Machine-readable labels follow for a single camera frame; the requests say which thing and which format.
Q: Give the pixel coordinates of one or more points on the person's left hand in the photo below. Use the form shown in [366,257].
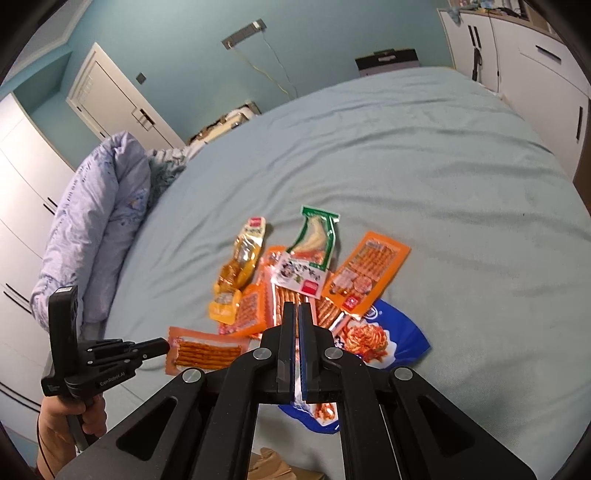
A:
[57,424]

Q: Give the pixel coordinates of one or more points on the white door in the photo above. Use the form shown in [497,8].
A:
[115,92]

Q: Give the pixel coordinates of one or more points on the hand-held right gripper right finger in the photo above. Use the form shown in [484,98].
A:
[304,355]

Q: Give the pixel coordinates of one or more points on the lilac folded quilt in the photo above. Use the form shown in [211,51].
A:
[92,221]

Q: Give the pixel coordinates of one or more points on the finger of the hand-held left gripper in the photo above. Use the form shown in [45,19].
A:
[117,361]
[150,347]

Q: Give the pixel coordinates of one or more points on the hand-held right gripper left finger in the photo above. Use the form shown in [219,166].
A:
[291,355]

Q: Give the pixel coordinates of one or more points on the pink spicy stick packet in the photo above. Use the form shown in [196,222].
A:
[323,310]
[203,350]

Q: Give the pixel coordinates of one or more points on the blue snack bag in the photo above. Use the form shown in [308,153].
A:
[401,332]

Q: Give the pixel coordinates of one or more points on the bedside clutter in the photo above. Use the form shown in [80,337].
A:
[226,122]

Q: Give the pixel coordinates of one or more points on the bed with pale blue sheet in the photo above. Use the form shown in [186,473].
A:
[438,184]

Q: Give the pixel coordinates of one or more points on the orange snack packet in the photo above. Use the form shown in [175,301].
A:
[272,258]
[251,310]

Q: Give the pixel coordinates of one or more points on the cardboard box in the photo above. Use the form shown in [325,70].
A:
[277,468]

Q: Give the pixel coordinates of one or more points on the white wardrobe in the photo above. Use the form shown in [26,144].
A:
[23,184]

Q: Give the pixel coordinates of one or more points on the green and white snack packet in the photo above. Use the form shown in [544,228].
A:
[318,235]

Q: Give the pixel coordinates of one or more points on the yellow snack packet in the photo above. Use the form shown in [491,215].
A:
[240,263]

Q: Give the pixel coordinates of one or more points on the black box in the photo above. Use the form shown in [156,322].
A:
[387,62]

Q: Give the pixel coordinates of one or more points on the metal wall fixture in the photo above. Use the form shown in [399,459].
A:
[244,33]

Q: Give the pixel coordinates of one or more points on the grey light switch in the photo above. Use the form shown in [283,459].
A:
[141,78]

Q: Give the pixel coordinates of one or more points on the orange sausage packet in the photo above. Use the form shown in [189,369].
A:
[369,267]

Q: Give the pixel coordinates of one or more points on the person's left forearm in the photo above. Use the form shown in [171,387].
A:
[48,464]

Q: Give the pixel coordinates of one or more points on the clutter on cabinet top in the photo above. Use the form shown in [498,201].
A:
[498,7]

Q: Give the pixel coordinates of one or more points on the grey patterned blanket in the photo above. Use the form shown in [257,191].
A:
[166,166]

